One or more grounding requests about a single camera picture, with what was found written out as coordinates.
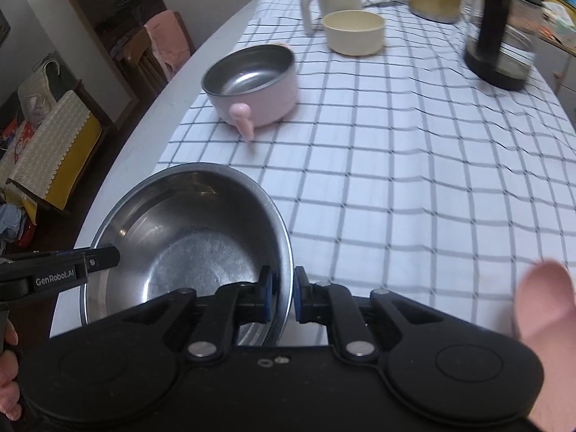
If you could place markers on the blue cloth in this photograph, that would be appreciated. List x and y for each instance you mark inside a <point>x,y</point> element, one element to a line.
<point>12,227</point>

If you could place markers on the cream bowl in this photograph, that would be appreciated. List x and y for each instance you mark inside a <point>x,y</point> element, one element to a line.
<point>354,33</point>

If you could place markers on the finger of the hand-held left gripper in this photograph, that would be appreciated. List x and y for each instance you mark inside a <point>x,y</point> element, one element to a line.
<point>101,258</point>

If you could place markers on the large stainless steel bowl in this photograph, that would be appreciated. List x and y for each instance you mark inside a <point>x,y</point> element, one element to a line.
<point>193,243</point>

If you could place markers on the person's left hand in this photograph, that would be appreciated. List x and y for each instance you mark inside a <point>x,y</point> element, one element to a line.
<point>9,382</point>

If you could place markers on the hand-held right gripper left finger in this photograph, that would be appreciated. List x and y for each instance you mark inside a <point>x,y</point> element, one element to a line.
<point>266,299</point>

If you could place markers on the pink towel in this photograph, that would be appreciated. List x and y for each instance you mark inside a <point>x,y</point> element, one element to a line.
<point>168,40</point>

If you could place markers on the checked white tablecloth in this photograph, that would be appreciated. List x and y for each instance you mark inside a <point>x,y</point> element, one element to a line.
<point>387,166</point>

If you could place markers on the glass coffee pot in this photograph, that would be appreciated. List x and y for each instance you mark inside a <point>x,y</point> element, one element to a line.
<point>499,40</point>

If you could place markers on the tissue pack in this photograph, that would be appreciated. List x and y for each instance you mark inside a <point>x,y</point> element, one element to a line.
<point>560,13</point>

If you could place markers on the white tote bag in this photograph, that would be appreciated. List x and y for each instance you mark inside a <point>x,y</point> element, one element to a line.
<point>38,87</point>

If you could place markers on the wooden chair with towel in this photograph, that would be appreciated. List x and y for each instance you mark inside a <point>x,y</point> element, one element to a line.
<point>139,63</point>

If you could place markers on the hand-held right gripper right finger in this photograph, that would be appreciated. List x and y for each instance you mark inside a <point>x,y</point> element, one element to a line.
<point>298,299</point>

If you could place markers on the dark bookshelf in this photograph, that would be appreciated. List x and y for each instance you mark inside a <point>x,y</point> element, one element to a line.
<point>108,4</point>

